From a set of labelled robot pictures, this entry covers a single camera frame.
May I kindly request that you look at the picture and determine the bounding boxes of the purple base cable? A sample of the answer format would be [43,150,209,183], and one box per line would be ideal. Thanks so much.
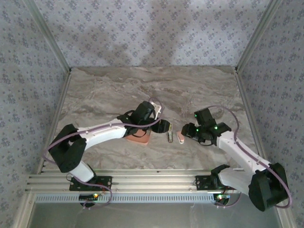
[213,187,242,209]
[66,172,113,211]

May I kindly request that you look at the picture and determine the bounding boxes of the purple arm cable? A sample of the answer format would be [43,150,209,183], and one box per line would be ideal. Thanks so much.
[43,96,165,165]
[205,105,292,210]

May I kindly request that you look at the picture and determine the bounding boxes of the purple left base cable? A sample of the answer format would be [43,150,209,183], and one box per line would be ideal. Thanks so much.
[66,172,113,211]

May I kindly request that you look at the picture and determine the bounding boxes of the orange plastic tray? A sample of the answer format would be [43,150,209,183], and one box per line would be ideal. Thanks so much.
[124,131,152,146]

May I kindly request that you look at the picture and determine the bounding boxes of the aluminium table side rail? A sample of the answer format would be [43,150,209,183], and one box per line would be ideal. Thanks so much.
[234,68,300,228]
[11,68,73,228]

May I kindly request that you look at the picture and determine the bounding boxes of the grey metal sheet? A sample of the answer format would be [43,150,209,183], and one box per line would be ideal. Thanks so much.
[27,202,287,228]

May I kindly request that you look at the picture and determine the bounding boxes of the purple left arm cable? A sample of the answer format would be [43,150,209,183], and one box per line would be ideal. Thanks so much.
[43,96,165,165]

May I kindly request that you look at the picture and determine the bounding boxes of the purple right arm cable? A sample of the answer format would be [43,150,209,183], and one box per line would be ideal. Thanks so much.
[205,105,292,210]

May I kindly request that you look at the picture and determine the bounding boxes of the aluminium upright corner post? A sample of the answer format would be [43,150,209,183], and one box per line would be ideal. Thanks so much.
[234,0,283,72]
[22,0,73,73]

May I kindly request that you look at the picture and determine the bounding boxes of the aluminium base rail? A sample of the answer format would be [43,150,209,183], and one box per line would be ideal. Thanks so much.
[25,169,240,192]

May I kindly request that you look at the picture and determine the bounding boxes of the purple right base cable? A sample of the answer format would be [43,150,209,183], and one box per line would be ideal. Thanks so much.
[213,187,242,209]

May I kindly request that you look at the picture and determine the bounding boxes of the grey slotted cable duct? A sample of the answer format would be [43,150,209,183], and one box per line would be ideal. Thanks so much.
[35,192,216,204]

